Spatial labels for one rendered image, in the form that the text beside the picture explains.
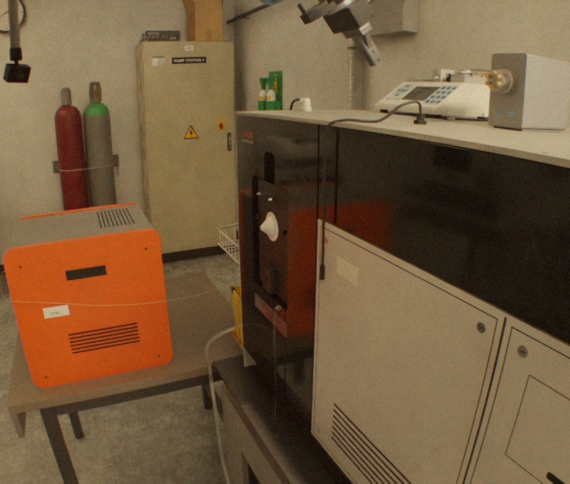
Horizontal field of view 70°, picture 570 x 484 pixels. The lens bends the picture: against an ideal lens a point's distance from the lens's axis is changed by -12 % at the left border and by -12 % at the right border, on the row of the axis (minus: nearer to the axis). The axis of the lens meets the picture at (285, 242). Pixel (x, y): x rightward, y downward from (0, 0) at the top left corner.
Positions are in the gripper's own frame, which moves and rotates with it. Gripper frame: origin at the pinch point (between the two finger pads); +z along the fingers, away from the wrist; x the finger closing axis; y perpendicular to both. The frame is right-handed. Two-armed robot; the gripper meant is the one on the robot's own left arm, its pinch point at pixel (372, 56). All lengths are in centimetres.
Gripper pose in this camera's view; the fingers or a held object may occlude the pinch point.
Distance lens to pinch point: 108.4
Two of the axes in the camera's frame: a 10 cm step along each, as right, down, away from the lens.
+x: -3.4, -3.0, 8.9
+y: 7.6, -6.5, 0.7
